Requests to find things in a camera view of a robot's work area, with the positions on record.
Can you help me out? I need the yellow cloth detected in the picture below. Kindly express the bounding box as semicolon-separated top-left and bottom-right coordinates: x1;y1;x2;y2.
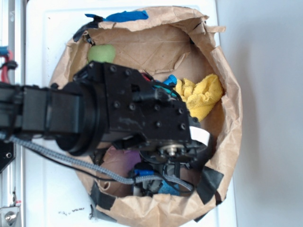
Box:
175;74;223;121

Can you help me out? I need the brown paper bag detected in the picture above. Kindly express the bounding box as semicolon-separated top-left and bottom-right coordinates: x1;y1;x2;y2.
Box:
51;5;243;227

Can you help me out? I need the blue plastic bottle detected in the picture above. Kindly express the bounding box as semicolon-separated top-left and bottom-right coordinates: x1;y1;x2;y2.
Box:
163;74;177;87

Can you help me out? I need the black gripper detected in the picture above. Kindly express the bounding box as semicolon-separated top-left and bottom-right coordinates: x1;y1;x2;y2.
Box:
73;62;213;170

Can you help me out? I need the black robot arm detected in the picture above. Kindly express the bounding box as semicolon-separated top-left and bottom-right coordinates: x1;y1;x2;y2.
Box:
0;61;213;170

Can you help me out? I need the grey braided cable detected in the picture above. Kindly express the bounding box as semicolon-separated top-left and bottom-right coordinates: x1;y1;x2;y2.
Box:
0;132;195;192

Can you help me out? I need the white tray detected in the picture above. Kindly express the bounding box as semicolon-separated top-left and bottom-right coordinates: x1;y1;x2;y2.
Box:
25;4;239;227

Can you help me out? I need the aluminium frame rail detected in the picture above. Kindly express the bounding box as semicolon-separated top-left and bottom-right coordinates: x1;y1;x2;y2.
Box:
0;0;26;227

